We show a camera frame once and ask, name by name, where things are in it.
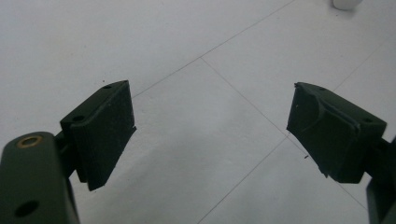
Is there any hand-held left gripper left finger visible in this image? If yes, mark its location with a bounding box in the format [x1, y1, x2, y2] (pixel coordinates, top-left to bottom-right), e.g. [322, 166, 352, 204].
[55, 79, 137, 192]

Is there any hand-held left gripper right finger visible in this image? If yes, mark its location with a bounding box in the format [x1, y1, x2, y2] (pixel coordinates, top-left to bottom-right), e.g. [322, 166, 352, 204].
[286, 81, 396, 185]

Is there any white cup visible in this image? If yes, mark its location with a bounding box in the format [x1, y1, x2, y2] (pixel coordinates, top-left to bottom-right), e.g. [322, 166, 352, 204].
[332, 0, 364, 11]

